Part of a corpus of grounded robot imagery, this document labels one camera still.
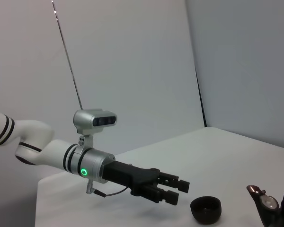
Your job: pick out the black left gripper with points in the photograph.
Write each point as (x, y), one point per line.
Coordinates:
(123, 173)

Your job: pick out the black teacup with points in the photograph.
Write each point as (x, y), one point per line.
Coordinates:
(206, 209)

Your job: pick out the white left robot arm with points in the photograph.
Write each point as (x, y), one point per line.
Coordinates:
(54, 151)

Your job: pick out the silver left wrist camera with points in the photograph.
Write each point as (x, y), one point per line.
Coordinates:
(85, 119)

